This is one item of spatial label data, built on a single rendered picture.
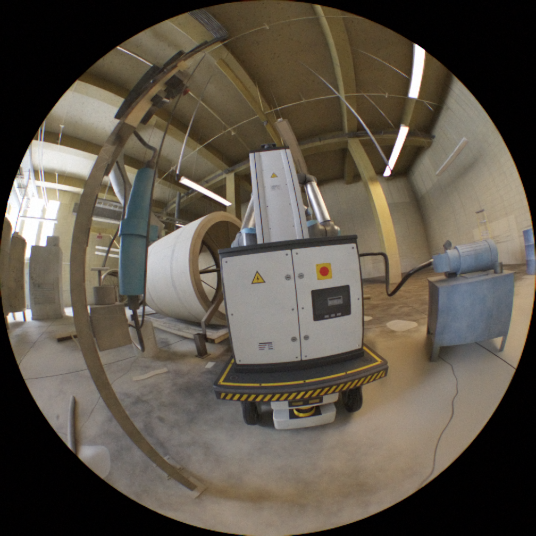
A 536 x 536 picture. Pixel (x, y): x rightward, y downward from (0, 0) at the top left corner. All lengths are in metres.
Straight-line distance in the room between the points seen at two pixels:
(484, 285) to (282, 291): 1.26
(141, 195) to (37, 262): 6.43
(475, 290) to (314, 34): 6.38
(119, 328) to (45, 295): 6.16
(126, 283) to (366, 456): 0.89
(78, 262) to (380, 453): 1.01
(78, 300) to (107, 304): 0.08
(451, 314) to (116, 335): 1.45
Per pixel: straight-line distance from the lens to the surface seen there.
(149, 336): 1.85
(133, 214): 0.33
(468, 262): 1.33
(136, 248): 0.31
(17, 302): 6.30
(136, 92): 0.95
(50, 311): 6.51
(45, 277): 6.54
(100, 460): 1.04
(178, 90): 0.84
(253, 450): 0.81
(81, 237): 0.36
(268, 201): 1.13
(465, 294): 1.24
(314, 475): 0.75
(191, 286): 1.73
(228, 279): 0.60
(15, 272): 6.32
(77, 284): 0.35
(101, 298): 0.39
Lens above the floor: 0.71
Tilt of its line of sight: 4 degrees up
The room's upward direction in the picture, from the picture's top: 6 degrees counter-clockwise
